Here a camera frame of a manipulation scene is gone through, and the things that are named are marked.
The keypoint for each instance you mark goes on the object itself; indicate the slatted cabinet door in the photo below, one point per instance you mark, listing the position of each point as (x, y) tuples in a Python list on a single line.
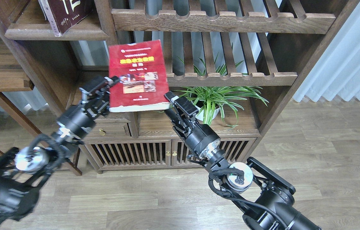
[(236, 149), (138, 154)]

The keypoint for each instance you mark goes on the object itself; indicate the green spider plant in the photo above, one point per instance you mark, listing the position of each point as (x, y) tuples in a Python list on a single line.
[(222, 96)]

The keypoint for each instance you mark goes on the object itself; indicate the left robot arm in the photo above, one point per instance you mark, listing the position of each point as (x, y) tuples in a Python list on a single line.
[(23, 172)]

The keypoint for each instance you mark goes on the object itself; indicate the dark maroon book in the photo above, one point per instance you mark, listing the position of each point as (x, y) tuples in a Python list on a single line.
[(63, 14)]

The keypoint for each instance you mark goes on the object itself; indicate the right slatted cabinet door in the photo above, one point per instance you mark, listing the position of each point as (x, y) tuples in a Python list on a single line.
[(236, 149)]

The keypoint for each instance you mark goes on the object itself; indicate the small wooden drawer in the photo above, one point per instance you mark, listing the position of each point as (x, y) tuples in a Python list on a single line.
[(109, 130)]

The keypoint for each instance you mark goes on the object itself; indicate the white curtain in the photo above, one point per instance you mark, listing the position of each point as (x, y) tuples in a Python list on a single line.
[(337, 73)]

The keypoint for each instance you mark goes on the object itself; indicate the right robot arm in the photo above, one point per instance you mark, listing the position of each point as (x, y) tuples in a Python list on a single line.
[(264, 198)]

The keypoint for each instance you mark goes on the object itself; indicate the left slatted cabinet door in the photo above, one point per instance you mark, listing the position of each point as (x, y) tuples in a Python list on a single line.
[(138, 154)]

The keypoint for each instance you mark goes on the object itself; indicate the white plant pot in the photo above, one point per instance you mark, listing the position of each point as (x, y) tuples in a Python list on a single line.
[(205, 114)]

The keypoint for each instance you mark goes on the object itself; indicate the dark wooden bookshelf cabinet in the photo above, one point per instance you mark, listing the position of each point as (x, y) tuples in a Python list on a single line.
[(206, 43)]

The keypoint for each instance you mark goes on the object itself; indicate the red paperback book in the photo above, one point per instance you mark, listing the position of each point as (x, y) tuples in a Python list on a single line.
[(143, 82)]

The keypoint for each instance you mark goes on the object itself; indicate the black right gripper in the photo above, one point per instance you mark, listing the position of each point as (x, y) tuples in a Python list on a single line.
[(199, 138)]

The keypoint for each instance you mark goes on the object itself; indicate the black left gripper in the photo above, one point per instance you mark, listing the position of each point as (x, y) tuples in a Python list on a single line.
[(79, 120)]

